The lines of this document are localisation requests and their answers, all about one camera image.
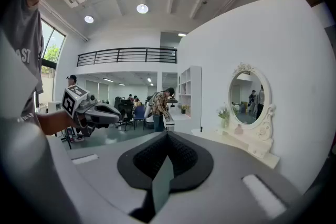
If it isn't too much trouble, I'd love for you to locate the blue chair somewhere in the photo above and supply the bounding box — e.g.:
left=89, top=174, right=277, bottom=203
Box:
left=133, top=105, right=146, bottom=131

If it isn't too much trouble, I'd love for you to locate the person's left forearm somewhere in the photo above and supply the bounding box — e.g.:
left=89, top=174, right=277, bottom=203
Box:
left=36, top=110, right=79, bottom=136

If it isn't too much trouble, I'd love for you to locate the white bookshelf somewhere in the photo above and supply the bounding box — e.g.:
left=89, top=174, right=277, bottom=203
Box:
left=177, top=65, right=203, bottom=118

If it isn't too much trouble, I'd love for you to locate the white desk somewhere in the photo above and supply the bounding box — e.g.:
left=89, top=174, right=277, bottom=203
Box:
left=162, top=110, right=203, bottom=132

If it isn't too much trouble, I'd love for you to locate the cream vanity dressing table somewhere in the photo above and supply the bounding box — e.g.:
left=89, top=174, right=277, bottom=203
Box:
left=191, top=61, right=280, bottom=169

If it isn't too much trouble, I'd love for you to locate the black balcony railing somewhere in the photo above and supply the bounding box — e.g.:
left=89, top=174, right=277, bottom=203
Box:
left=77, top=47, right=178, bottom=68

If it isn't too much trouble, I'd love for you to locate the white drawer with knob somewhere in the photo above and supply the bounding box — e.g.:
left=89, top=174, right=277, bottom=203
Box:
left=248, top=142, right=274, bottom=160

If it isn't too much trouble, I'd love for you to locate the vase of white flowers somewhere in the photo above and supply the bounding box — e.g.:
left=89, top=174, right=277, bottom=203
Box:
left=216, top=104, right=232, bottom=129

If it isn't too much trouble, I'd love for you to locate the large window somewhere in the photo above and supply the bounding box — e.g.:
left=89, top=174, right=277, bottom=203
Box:
left=40, top=19, right=66, bottom=79

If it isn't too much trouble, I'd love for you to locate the black office chair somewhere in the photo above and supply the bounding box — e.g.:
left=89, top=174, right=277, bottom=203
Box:
left=116, top=97, right=135, bottom=131

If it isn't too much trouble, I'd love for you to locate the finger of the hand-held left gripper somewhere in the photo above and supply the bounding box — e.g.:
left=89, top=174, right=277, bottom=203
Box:
left=91, top=102, right=123, bottom=118
left=86, top=114, right=122, bottom=129

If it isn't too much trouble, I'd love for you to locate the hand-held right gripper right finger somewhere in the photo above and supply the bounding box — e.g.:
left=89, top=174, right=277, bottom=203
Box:
left=167, top=131, right=304, bottom=224

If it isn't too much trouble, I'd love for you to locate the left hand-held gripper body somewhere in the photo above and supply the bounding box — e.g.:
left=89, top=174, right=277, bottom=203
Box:
left=61, top=84, right=97, bottom=121

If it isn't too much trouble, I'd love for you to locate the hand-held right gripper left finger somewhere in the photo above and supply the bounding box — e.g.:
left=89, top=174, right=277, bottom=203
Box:
left=49, top=131, right=169, bottom=216

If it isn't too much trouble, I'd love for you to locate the person's left hand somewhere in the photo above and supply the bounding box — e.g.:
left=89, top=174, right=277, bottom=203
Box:
left=74, top=116, right=93, bottom=137

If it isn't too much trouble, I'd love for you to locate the grey printed t-shirt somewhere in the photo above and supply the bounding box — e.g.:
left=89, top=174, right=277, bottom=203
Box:
left=0, top=0, right=45, bottom=124

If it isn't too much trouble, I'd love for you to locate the oval cream-framed mirror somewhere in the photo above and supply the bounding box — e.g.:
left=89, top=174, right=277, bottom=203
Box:
left=227, top=61, right=276, bottom=141

